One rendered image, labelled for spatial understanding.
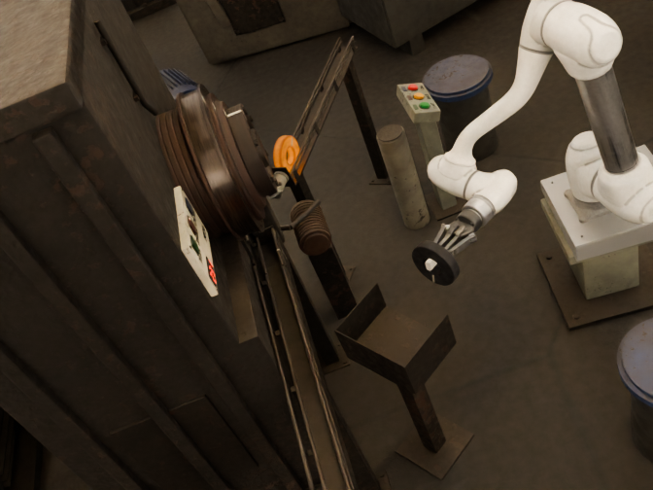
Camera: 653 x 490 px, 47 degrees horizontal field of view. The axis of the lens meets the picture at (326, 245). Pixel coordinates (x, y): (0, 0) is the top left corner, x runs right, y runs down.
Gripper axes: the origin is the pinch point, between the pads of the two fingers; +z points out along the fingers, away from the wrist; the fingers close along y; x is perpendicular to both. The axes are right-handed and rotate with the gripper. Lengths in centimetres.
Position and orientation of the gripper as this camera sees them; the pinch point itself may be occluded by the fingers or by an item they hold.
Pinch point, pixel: (434, 259)
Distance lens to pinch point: 225.8
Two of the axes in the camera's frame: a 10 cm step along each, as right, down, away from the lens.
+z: -6.5, 6.3, -4.3
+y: -7.1, -3.0, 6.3
